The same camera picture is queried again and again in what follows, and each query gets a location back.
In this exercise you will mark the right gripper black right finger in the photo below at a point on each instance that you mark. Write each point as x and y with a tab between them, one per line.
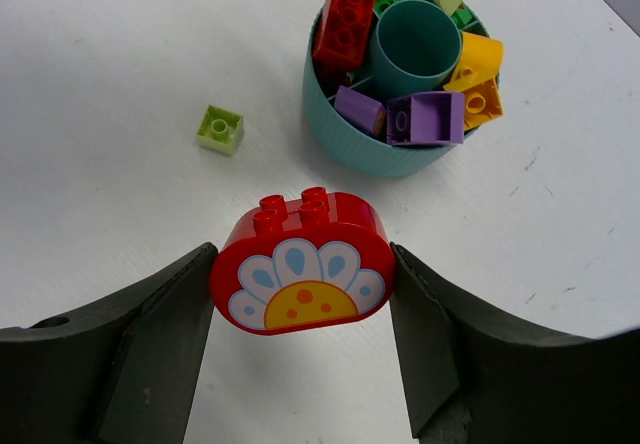
474	373

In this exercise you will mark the red rectangular lego brick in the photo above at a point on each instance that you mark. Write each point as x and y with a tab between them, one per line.
343	33

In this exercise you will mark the orange lego brick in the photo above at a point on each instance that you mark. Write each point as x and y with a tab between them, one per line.
482	104

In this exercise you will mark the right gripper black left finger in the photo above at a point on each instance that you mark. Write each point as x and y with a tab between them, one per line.
122	369

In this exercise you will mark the purple paw lego piece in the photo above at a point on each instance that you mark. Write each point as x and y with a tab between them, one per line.
426	119

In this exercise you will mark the yellow rounded lego brick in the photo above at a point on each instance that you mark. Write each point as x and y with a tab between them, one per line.
480	60

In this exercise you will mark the small purple lego brick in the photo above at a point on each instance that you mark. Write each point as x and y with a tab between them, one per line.
363	112

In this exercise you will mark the red flower lego piece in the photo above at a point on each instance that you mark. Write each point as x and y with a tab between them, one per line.
319	260

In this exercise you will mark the light green small lego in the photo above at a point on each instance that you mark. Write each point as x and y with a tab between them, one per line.
220	130

